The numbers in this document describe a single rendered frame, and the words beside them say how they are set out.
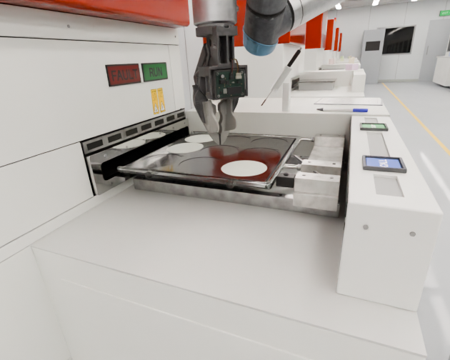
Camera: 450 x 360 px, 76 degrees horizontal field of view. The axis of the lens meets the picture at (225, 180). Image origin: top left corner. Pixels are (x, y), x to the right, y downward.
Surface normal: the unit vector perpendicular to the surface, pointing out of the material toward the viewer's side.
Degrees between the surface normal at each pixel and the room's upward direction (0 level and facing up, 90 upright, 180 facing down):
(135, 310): 90
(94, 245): 0
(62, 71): 90
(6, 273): 90
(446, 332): 0
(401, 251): 90
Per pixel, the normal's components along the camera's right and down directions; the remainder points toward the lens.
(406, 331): -0.05, -0.92
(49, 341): 0.92, 0.11
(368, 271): -0.38, 0.37
